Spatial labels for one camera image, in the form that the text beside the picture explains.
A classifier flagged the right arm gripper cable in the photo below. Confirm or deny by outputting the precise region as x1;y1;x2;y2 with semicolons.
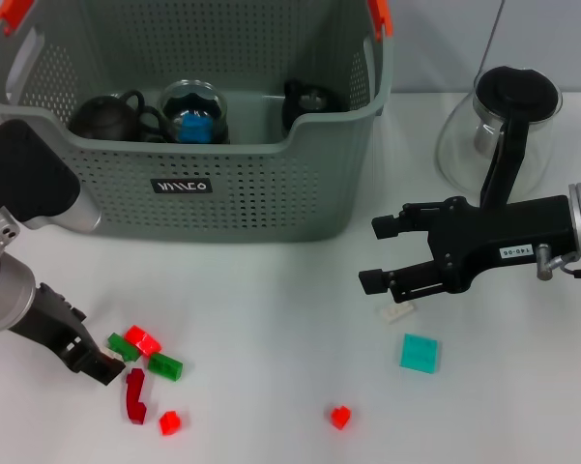
535;244;581;281

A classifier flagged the blue square building block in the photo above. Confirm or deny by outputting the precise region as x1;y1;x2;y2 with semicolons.
178;113;212;144

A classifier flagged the dark red curved block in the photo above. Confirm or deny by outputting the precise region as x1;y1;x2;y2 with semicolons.
124;367;151;426

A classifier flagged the glass pitcher with black handle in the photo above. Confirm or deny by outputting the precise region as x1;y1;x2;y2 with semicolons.
434;66;565;209

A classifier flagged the orange basket handle clip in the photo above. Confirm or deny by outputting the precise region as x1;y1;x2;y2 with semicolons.
0;0;34;36
366;0;394;40

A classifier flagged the thin grey wall cable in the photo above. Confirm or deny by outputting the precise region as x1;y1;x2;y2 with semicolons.
472;0;508;83

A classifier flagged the grey-green perforated storage basket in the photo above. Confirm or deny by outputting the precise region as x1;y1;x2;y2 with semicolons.
0;0;396;243

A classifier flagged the teal square building block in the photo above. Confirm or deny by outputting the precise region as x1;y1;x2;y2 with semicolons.
398;333;440;376

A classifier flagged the small green building block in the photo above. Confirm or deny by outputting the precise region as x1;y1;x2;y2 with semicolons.
147;352;185;383

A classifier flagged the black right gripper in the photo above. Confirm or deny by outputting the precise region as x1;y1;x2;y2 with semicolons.
359;195;579;305

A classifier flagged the black clay teapot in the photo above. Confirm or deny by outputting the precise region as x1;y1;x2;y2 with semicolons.
67;90;144;142

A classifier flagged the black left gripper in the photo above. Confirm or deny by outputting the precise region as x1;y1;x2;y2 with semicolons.
9;282;126;387

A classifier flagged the bright red-orange building block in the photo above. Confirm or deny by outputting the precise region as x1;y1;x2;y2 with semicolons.
124;326;162;360

